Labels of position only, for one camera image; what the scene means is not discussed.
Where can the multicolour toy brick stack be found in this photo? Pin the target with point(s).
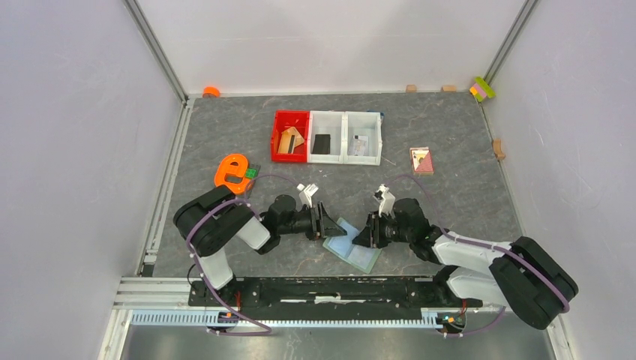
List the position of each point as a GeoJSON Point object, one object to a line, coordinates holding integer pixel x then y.
{"type": "Point", "coordinates": [481, 90]}

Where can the white bin compartment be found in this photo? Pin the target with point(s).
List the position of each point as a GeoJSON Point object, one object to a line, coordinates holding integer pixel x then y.
{"type": "Point", "coordinates": [364, 123]}
{"type": "Point", "coordinates": [331, 122]}

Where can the gold credit card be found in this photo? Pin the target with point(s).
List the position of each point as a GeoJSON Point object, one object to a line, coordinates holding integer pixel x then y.
{"type": "Point", "coordinates": [287, 141]}
{"type": "Point", "coordinates": [299, 139]}

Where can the orange curved toy track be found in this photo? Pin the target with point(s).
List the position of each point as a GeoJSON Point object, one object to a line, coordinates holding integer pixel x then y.
{"type": "Point", "coordinates": [232, 173]}

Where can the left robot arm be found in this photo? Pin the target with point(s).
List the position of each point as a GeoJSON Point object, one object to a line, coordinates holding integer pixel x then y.
{"type": "Point", "coordinates": [208, 223]}

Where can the green toy brick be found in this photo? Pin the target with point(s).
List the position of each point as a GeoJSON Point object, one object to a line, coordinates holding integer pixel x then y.
{"type": "Point", "coordinates": [251, 172]}

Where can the black card in bin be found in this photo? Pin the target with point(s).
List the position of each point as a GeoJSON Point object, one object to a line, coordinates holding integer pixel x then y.
{"type": "Point", "coordinates": [321, 144]}

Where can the orange tape roll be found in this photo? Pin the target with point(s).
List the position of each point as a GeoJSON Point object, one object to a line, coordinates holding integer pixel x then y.
{"type": "Point", "coordinates": [211, 92]}

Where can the white bin left compartment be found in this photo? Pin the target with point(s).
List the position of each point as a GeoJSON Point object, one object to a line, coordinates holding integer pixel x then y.
{"type": "Point", "coordinates": [331, 122]}

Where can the silver credit card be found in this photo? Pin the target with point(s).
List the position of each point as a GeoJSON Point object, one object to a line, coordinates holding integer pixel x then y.
{"type": "Point", "coordinates": [358, 145]}

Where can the white bin right compartment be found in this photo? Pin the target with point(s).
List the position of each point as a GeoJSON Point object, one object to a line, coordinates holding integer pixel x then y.
{"type": "Point", "coordinates": [364, 123]}

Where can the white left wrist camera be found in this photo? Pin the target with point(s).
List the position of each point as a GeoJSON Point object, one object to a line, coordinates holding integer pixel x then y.
{"type": "Point", "coordinates": [306, 192]}

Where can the wooden arch block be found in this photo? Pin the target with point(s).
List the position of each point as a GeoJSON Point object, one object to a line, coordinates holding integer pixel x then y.
{"type": "Point", "coordinates": [497, 146]}

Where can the wooden block right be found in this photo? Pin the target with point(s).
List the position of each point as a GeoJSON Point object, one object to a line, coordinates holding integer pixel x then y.
{"type": "Point", "coordinates": [448, 88]}

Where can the red plastic bin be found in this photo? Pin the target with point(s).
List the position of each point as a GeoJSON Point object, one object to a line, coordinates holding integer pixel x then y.
{"type": "Point", "coordinates": [282, 120]}

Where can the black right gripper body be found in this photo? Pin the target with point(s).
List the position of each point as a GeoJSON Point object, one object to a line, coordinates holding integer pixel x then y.
{"type": "Point", "coordinates": [384, 229]}

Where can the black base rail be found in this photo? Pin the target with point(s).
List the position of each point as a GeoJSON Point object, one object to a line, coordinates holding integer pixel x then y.
{"type": "Point", "coordinates": [405, 291]}

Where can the red playing card box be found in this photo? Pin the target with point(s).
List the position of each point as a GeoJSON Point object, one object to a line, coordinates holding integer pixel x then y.
{"type": "Point", "coordinates": [422, 161]}

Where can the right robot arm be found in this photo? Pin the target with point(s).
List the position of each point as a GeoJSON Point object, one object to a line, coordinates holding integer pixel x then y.
{"type": "Point", "coordinates": [518, 275]}

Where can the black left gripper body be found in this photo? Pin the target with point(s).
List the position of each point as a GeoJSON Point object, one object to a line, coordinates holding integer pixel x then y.
{"type": "Point", "coordinates": [313, 224]}

